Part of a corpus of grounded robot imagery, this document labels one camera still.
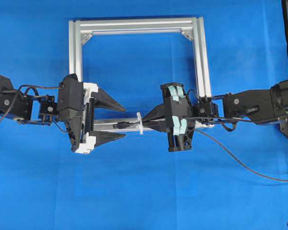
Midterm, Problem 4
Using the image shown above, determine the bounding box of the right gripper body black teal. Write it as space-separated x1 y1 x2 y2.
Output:
160 82 195 152

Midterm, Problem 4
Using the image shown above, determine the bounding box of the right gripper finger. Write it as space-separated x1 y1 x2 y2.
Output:
144 120 168 132
142 103 165 122

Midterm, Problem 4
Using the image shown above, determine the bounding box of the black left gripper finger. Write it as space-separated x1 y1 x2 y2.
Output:
89 131 126 148
91 88 126 112

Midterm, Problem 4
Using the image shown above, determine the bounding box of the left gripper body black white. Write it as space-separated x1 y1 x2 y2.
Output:
57 73 97 154

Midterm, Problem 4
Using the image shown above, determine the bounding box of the black wire with connector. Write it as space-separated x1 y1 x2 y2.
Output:
112 122 288 183

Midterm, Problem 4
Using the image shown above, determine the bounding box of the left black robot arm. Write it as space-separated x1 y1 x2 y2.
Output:
0 74 125 154

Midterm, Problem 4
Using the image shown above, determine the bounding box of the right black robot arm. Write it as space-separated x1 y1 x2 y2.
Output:
94 80 288 152

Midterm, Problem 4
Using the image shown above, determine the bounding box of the blue table cloth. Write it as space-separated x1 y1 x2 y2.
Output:
0 0 288 230

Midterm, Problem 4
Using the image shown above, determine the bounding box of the white string loop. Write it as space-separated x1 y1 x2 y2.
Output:
136 112 144 135

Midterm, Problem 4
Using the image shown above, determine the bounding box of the aluminium corner bracket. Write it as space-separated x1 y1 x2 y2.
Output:
181 30 193 41
81 34 93 45

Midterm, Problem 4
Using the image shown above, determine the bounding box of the aluminium extrusion frame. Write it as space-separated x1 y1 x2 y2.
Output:
68 16 216 134

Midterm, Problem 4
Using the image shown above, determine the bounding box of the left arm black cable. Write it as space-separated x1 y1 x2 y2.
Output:
0 84 70 133

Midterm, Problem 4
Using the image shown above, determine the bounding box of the right aluminium corner bracket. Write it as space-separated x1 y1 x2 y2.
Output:
181 30 193 41

